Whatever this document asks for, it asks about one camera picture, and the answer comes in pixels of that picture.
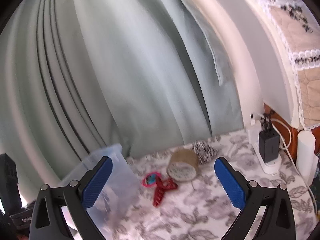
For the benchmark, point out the black power adapter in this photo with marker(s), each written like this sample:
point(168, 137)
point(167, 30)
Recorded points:
point(269, 142)

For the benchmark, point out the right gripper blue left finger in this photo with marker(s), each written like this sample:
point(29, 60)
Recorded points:
point(94, 181)

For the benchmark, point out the brown packing tape roll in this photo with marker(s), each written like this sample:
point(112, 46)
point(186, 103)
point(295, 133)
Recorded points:
point(183, 165)

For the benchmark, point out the white power strip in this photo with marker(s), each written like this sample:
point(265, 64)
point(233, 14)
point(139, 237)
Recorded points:
point(272, 167)

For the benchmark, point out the white usb charger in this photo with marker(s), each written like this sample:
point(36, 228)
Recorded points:
point(253, 129)

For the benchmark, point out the red hair claw clip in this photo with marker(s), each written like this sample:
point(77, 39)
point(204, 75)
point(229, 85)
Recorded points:
point(162, 186)

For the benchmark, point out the black white spotted scrunchie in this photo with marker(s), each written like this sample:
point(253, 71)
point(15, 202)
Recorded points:
point(204, 152)

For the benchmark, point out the quilted lace-trimmed cover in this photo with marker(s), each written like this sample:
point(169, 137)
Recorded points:
point(299, 32)

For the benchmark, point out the white cylinder bottle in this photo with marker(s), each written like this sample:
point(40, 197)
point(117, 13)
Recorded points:
point(305, 154)

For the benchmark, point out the pink round mirror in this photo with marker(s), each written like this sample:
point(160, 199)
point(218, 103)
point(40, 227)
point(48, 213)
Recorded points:
point(150, 179)

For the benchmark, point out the clear plastic storage bin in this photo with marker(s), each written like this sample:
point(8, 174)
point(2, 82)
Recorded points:
point(120, 191)

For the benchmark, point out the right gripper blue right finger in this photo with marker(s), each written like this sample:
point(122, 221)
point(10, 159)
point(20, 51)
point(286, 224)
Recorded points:
point(232, 181)

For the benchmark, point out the green curtain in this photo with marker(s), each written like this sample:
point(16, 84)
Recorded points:
point(77, 75)

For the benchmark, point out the floral tablecloth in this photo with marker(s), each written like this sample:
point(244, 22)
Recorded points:
point(200, 209)

